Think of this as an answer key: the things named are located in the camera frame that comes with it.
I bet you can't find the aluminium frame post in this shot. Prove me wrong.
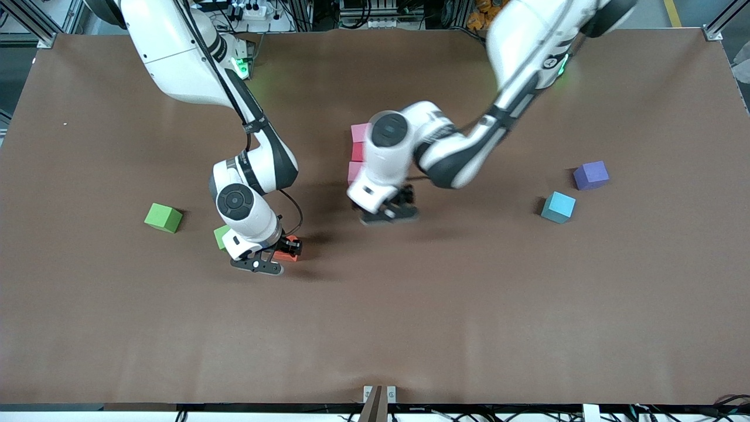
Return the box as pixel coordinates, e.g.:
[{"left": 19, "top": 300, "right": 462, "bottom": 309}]
[
  {"left": 0, "top": 0, "right": 88, "bottom": 49},
  {"left": 703, "top": 0, "right": 750, "bottom": 42}
]

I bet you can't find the light blue foam cube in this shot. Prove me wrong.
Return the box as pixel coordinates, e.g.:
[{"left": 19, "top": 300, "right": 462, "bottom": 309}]
[{"left": 541, "top": 191, "right": 577, "bottom": 224}]

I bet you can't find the purple foam cube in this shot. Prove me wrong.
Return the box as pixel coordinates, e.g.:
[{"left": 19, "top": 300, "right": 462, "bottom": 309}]
[{"left": 573, "top": 161, "right": 610, "bottom": 191}]

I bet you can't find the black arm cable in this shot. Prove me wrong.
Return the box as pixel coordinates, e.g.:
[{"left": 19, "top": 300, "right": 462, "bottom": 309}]
[
  {"left": 404, "top": 18, "right": 592, "bottom": 179},
  {"left": 176, "top": 0, "right": 304, "bottom": 236}
]

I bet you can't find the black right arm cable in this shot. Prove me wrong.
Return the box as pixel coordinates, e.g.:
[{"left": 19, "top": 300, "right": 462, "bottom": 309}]
[{"left": 176, "top": 0, "right": 304, "bottom": 236}]

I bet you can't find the pile of orange objects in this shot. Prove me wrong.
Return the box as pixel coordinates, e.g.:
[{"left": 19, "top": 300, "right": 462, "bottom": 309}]
[{"left": 467, "top": 0, "right": 499, "bottom": 30}]

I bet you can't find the orange foam cube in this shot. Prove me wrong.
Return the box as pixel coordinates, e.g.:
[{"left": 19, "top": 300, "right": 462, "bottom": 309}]
[{"left": 275, "top": 236, "right": 303, "bottom": 263}]

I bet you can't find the white power strip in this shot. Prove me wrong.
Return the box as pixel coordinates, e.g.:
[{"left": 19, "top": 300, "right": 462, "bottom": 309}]
[{"left": 226, "top": 0, "right": 294, "bottom": 33}]

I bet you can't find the black looped cable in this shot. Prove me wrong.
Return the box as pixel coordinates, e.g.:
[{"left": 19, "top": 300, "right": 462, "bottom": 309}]
[{"left": 712, "top": 394, "right": 750, "bottom": 418}]

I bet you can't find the grey equipment rack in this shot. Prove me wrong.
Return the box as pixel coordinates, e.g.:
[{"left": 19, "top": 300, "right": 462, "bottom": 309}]
[{"left": 339, "top": 0, "right": 425, "bottom": 30}]

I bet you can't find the silver bracket with post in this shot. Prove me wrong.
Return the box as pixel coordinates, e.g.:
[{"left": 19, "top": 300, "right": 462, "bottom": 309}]
[{"left": 359, "top": 385, "right": 397, "bottom": 422}]

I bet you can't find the brown table cover sheet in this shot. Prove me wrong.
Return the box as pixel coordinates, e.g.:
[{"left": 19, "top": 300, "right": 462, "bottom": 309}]
[{"left": 0, "top": 26, "right": 750, "bottom": 406}]

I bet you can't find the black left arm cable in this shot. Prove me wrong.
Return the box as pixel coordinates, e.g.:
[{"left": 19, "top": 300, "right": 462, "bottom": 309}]
[{"left": 404, "top": 18, "right": 592, "bottom": 179}]

